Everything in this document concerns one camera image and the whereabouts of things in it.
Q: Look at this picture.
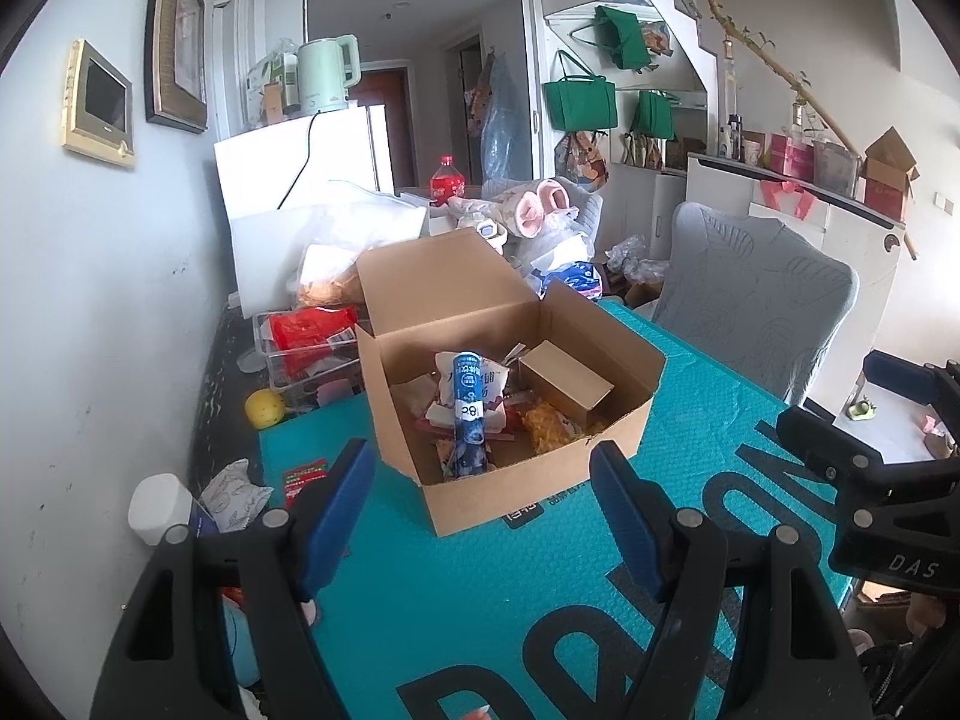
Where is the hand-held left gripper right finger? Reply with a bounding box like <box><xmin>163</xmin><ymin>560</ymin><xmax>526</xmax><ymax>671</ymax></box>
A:
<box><xmin>589</xmin><ymin>439</ymin><xmax>875</xmax><ymax>720</ymax></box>

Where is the blue hanging plastic cover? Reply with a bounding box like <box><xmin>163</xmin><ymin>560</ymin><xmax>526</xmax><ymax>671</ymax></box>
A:
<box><xmin>480</xmin><ymin>52</ymin><xmax>537</xmax><ymax>181</ymax></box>

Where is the wall intercom panel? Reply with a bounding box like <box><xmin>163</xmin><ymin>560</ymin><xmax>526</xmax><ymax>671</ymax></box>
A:
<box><xmin>61</xmin><ymin>37</ymin><xmax>137</xmax><ymax>168</ymax></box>

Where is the red foil package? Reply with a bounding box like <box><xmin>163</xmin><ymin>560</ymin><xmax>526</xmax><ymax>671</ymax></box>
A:
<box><xmin>268</xmin><ymin>306</ymin><xmax>359</xmax><ymax>380</ymax></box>

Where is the white snack packet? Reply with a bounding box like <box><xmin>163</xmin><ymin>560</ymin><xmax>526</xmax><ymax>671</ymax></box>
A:
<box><xmin>429</xmin><ymin>360</ymin><xmax>520</xmax><ymax>422</ymax></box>

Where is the grey leaf-pattern chair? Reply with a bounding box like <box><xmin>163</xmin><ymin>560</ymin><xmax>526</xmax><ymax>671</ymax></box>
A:
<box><xmin>649</xmin><ymin>201</ymin><xmax>860</xmax><ymax>410</ymax></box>

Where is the pale green electric kettle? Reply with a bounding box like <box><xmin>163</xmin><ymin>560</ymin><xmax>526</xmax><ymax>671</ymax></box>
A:
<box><xmin>298</xmin><ymin>34</ymin><xmax>362</xmax><ymax>115</ymax></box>

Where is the white fridge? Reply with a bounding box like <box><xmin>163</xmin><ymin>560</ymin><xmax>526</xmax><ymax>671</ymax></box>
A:
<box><xmin>214</xmin><ymin>103</ymin><xmax>396</xmax><ymax>241</ymax></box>

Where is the cola bottle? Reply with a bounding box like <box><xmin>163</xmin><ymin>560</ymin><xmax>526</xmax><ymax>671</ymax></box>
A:
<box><xmin>430</xmin><ymin>156</ymin><xmax>467</xmax><ymax>207</ymax></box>

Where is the patterned hanging bag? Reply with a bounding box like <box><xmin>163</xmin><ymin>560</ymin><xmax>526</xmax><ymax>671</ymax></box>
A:
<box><xmin>553</xmin><ymin>131</ymin><xmax>610</xmax><ymax>192</ymax></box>

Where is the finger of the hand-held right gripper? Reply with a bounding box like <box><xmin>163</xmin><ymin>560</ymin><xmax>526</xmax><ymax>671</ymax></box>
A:
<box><xmin>861</xmin><ymin>349</ymin><xmax>960</xmax><ymax>422</ymax></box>
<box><xmin>776</xmin><ymin>403</ymin><xmax>960</xmax><ymax>565</ymax></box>

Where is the clear storage container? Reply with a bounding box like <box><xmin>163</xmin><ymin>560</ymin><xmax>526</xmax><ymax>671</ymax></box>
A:
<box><xmin>240</xmin><ymin>307</ymin><xmax>368</xmax><ymax>413</ymax></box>

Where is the small open cardboard box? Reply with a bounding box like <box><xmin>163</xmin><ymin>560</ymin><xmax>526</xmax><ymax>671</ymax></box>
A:
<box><xmin>862</xmin><ymin>127</ymin><xmax>920</xmax><ymax>222</ymax></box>

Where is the large clear plastic bag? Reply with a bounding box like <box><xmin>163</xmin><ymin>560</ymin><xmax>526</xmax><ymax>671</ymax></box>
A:
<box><xmin>296</xmin><ymin>180</ymin><xmax>428</xmax><ymax>308</ymax></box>

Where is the grey knit cloth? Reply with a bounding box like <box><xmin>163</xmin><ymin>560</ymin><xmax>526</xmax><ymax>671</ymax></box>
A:
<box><xmin>570</xmin><ymin>195</ymin><xmax>602</xmax><ymax>256</ymax></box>

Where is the large green tote bag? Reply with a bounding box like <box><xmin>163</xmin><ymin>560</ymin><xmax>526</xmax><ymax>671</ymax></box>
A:
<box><xmin>541</xmin><ymin>51</ymin><xmax>620</xmax><ymax>132</ymax></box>

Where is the blue tissue pack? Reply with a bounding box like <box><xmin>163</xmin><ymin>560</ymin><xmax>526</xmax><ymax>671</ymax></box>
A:
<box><xmin>551</xmin><ymin>261</ymin><xmax>605</xmax><ymax>301</ymax></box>

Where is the yellow chips bag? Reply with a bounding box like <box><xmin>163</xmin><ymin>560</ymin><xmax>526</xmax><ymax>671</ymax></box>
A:
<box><xmin>521</xmin><ymin>401</ymin><xmax>587</xmax><ymax>456</ymax></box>

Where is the white-capped blue bottle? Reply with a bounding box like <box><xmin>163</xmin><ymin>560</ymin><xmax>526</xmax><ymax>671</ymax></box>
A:
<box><xmin>127</xmin><ymin>474</ymin><xmax>218</xmax><ymax>545</ymax></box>

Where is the framed wall picture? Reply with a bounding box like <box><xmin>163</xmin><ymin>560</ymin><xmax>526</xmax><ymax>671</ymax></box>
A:
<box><xmin>145</xmin><ymin>0</ymin><xmax>209</xmax><ymax>134</ymax></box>

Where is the black power cable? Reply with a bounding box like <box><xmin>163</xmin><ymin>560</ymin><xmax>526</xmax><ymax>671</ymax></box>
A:
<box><xmin>277</xmin><ymin>111</ymin><xmax>316</xmax><ymax>209</ymax></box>

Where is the yellow round fruit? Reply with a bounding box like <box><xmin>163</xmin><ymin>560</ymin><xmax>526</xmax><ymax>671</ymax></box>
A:
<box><xmin>245</xmin><ymin>390</ymin><xmax>287</xmax><ymax>428</ymax></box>

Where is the blue cylindrical snack can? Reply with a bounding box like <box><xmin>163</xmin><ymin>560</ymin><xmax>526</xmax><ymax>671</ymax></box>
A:
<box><xmin>439</xmin><ymin>351</ymin><xmax>494</xmax><ymax>481</ymax></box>

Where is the small green tote bag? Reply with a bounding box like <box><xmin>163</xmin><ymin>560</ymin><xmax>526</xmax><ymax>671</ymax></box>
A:
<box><xmin>630</xmin><ymin>88</ymin><xmax>676</xmax><ymax>140</ymax></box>

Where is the crumpled white wrapper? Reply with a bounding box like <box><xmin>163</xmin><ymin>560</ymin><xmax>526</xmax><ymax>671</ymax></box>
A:
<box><xmin>199</xmin><ymin>457</ymin><xmax>275</xmax><ymax>533</ymax></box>

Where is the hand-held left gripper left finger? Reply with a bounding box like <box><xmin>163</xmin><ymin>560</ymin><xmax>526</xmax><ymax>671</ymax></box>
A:
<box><xmin>90</xmin><ymin>436</ymin><xmax>377</xmax><ymax>720</ymax></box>

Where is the small brown carton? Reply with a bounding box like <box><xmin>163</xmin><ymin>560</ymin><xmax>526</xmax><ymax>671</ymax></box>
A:
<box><xmin>517</xmin><ymin>340</ymin><xmax>616</xmax><ymax>428</ymax></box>

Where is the white cabinet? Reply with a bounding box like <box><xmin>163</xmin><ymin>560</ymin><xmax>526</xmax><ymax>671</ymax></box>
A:
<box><xmin>686</xmin><ymin>152</ymin><xmax>908</xmax><ymax>361</ymax></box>

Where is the bamboo branch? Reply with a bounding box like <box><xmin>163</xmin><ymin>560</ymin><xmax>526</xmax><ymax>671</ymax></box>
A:
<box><xmin>686</xmin><ymin>0</ymin><xmax>920</xmax><ymax>263</ymax></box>

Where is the large brown cardboard box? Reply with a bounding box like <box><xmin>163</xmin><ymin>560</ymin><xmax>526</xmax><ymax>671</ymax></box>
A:
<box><xmin>355</xmin><ymin>227</ymin><xmax>667</xmax><ymax>539</ymax></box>

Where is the red ribbon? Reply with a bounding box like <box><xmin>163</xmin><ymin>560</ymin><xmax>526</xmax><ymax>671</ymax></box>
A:
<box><xmin>761</xmin><ymin>180</ymin><xmax>822</xmax><ymax>218</ymax></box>

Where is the crumpled clear plastic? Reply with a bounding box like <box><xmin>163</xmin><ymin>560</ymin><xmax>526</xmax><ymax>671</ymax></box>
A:
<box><xmin>604</xmin><ymin>234</ymin><xmax>668</xmax><ymax>286</ymax></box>

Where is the brown door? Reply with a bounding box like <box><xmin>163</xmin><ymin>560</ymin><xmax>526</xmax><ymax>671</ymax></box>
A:
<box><xmin>349</xmin><ymin>66</ymin><xmax>413</xmax><ymax>196</ymax></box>

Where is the white plastic bag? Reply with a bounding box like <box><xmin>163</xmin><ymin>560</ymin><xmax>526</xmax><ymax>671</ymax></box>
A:
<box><xmin>525</xmin><ymin>225</ymin><xmax>597</xmax><ymax>278</ymax></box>

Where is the metal bucket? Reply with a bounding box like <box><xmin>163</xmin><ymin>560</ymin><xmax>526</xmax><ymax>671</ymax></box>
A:
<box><xmin>812</xmin><ymin>139</ymin><xmax>860</xmax><ymax>196</ymax></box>

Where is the pink gift box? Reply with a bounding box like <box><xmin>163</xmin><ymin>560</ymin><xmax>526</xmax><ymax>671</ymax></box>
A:
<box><xmin>769</xmin><ymin>133</ymin><xmax>815</xmax><ymax>181</ymax></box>

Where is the teal bubble table mat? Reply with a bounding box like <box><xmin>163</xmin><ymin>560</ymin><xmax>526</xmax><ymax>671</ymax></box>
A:
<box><xmin>259</xmin><ymin>296</ymin><xmax>860</xmax><ymax>720</ymax></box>

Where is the long red snack packet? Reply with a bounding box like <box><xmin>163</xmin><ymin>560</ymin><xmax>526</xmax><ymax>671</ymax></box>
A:
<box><xmin>283</xmin><ymin>457</ymin><xmax>331</xmax><ymax>511</ymax></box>

